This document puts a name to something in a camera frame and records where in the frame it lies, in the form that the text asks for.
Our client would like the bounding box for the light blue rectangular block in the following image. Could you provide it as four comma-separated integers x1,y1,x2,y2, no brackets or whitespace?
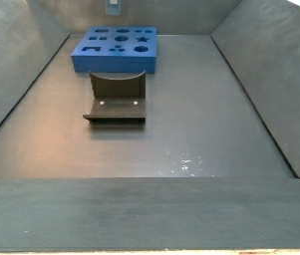
106,0,122,16

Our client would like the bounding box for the blue foam shape board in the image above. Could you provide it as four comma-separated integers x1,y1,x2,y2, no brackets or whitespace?
71,26,157,74

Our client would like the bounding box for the dark curved stand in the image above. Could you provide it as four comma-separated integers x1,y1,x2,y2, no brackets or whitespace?
83,73,146,122

